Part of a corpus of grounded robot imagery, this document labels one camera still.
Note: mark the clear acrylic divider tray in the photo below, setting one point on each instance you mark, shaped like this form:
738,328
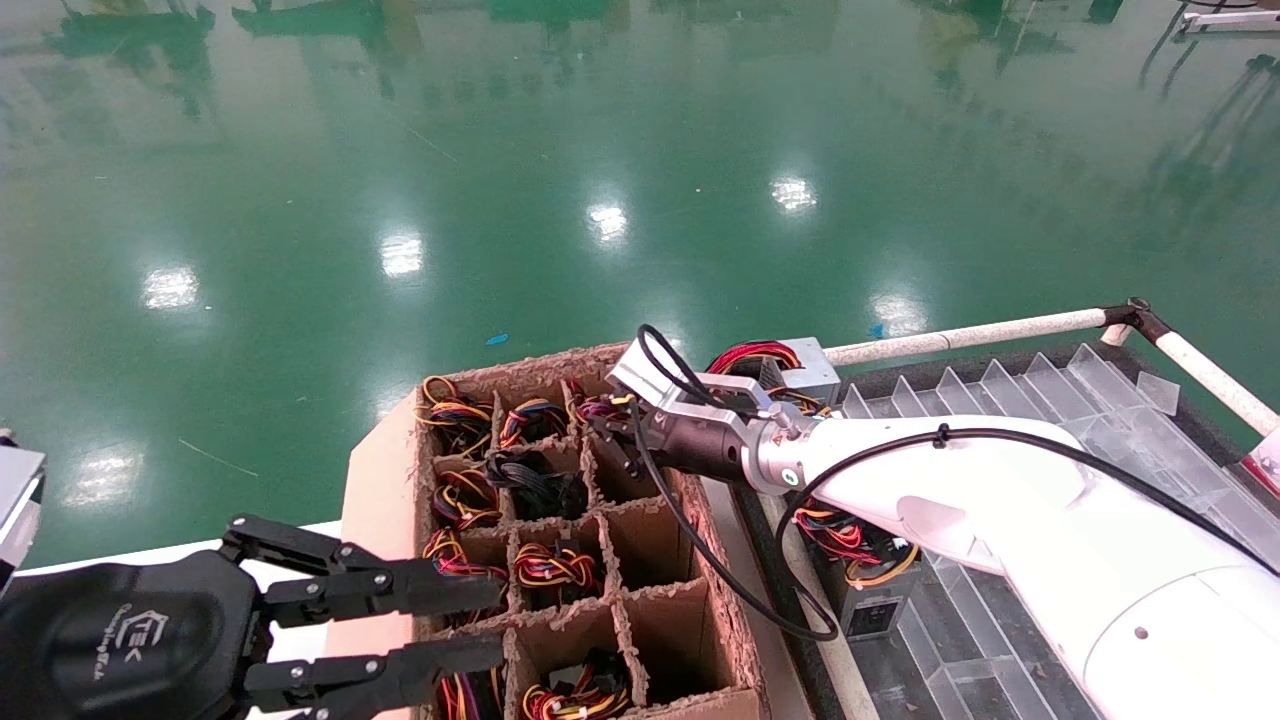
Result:
1100,392

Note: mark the white metal bar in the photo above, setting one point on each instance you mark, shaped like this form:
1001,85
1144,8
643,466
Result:
1230,20

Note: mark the small clear acrylic piece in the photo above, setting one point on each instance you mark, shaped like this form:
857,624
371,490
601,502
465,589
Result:
1160,392

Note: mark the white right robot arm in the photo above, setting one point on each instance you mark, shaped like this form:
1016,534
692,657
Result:
1000,490

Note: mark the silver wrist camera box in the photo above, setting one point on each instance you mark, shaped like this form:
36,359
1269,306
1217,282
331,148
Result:
640,372
20,500

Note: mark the black pipe connector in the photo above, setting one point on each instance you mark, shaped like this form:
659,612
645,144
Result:
1135,315

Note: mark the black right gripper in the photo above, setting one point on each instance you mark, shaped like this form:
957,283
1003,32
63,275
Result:
700,448

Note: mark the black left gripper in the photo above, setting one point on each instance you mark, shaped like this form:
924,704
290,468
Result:
120,640

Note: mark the white rack pipe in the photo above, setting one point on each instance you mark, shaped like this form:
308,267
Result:
960,337
1215,380

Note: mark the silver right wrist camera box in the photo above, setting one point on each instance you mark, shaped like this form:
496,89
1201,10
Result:
640,372

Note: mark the red white label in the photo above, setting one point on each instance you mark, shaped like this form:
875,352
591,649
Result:
1268,465

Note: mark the brown cardboard divider box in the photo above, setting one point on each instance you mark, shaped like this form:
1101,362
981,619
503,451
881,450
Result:
640,562

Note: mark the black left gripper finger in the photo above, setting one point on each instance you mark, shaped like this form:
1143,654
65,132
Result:
440,662
430,592

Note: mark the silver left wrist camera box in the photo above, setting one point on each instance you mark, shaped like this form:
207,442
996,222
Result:
20,500

